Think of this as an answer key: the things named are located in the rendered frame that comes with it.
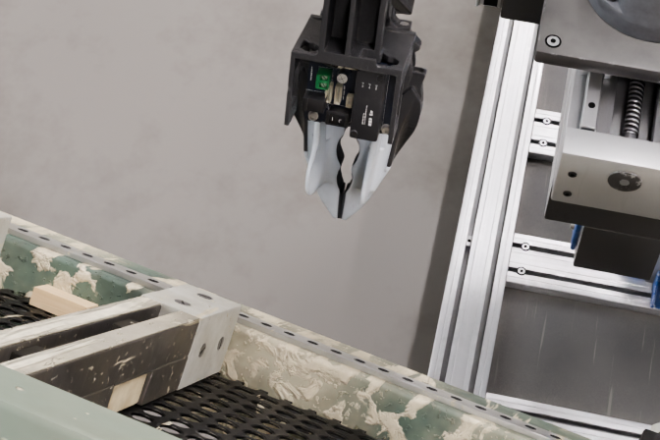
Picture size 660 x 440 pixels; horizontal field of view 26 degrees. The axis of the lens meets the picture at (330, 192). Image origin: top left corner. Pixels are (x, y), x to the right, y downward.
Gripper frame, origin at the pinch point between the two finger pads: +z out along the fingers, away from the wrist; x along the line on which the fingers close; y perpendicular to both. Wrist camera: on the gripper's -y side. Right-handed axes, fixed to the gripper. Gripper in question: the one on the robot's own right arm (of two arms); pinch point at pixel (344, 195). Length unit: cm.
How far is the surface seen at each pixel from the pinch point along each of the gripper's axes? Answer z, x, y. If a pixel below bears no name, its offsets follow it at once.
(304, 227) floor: 83, -22, -126
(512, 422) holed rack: 34.9, 15.9, -23.0
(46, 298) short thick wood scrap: 33, -31, -25
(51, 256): 31, -33, -29
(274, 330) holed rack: 32.8, -8.6, -27.1
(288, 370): 34.8, -6.3, -23.8
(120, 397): 22.6, -16.0, -0.5
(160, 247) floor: 87, -46, -118
